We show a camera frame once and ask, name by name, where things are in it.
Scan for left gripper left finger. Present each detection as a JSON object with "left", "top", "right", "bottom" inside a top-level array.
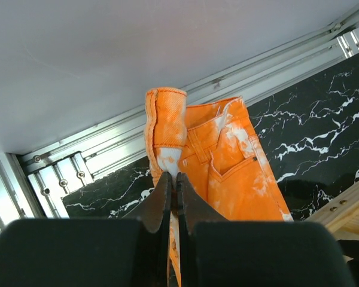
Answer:
[{"left": 124, "top": 172, "right": 172, "bottom": 286}]

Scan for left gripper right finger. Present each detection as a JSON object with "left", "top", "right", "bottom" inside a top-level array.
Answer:
[{"left": 176, "top": 173, "right": 229, "bottom": 286}]

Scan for orange tie-dye trousers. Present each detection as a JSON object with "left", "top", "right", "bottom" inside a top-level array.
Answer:
[{"left": 144, "top": 87, "right": 294, "bottom": 287}]

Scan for black marble pattern mat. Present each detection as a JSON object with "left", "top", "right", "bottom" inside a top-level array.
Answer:
[{"left": 62, "top": 47, "right": 359, "bottom": 222}]

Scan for wooden clothes rack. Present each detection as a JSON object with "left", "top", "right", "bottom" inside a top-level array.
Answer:
[{"left": 307, "top": 181, "right": 359, "bottom": 236}]

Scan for aluminium frame rail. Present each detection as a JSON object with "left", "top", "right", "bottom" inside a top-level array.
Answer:
[{"left": 0, "top": 4, "right": 359, "bottom": 232}]

